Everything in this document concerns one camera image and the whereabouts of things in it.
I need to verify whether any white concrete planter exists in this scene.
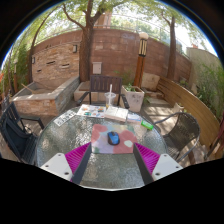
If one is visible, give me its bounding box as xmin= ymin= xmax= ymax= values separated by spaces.
xmin=119 ymin=83 xmax=146 ymax=114

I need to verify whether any small green packet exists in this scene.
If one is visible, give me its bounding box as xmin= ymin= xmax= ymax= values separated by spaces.
xmin=140 ymin=119 xmax=155 ymax=131

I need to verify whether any dark wicker chair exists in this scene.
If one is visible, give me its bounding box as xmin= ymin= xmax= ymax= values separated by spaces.
xmin=153 ymin=111 xmax=202 ymax=165

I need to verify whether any beige stone slab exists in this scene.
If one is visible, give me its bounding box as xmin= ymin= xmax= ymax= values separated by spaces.
xmin=141 ymin=72 xmax=161 ymax=93

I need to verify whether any forked tree trunk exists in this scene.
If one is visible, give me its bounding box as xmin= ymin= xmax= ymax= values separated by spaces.
xmin=61 ymin=0 xmax=111 ymax=83

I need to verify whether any white license plate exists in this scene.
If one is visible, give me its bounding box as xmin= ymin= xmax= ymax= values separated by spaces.
xmin=53 ymin=109 xmax=77 ymax=127

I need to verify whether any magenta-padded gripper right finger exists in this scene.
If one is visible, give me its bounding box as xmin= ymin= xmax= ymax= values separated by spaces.
xmin=132 ymin=142 xmax=184 ymax=186

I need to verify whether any floral print mouse pad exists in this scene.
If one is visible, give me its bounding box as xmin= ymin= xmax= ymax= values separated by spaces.
xmin=90 ymin=123 xmax=139 ymax=155

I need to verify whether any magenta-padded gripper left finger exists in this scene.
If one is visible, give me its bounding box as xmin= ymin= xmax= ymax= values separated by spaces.
xmin=39 ymin=142 xmax=93 ymax=185

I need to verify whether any black folding chair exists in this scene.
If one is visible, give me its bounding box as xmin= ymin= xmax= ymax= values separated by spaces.
xmin=0 ymin=101 xmax=46 ymax=165

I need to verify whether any open white book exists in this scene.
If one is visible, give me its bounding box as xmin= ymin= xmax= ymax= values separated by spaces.
xmin=103 ymin=105 xmax=130 ymax=124

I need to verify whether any thin curved tree trunk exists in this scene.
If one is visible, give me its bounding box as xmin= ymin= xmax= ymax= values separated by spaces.
xmin=26 ymin=16 xmax=48 ymax=85

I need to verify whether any curved wooden bench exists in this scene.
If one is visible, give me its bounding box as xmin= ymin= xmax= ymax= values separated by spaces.
xmin=155 ymin=76 xmax=224 ymax=152

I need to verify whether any stone raised bed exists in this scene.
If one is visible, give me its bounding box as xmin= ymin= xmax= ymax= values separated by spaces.
xmin=9 ymin=75 xmax=81 ymax=117

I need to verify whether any white wall utility box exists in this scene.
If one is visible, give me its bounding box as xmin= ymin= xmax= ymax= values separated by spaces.
xmin=92 ymin=61 xmax=103 ymax=75

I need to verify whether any slim leaning tree trunk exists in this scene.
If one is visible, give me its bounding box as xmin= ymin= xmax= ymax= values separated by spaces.
xmin=159 ymin=9 xmax=178 ymax=81

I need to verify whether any dark slatted wooden chair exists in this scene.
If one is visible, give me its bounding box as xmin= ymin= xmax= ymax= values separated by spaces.
xmin=75 ymin=74 xmax=131 ymax=110

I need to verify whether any clear plastic cup with straw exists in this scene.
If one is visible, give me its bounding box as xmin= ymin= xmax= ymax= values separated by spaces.
xmin=104 ymin=83 xmax=117 ymax=111

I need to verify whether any wooden lamp post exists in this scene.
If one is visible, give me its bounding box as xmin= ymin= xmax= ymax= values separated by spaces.
xmin=133 ymin=32 xmax=150 ymax=89

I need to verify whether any small blue white booklet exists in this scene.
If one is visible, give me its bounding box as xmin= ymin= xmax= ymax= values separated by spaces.
xmin=126 ymin=112 xmax=144 ymax=125

